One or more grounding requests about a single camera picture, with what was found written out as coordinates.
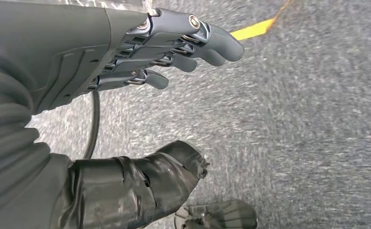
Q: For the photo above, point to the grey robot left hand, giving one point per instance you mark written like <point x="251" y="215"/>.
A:
<point x="62" y="41"/>

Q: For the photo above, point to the yellow floor tape square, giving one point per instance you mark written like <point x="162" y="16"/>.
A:
<point x="251" y="30"/>

